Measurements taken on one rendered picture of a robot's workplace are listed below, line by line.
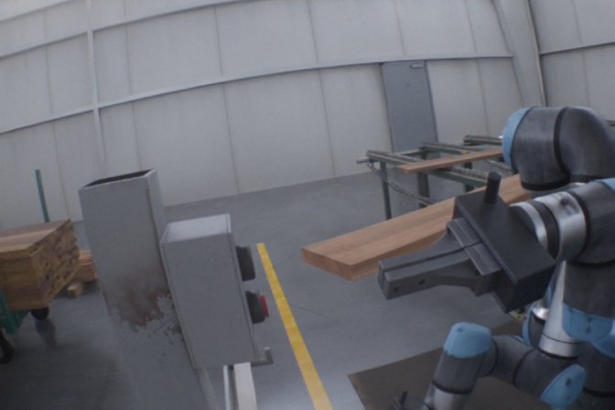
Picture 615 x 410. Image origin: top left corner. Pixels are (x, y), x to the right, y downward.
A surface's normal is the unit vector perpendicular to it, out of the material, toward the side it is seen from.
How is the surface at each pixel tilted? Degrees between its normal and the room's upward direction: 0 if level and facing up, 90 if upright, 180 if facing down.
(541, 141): 85
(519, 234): 25
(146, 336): 90
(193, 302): 90
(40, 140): 86
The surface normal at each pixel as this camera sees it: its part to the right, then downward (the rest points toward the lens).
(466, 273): -0.05, -0.84
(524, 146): -0.88, 0.26
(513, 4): 0.18, 0.11
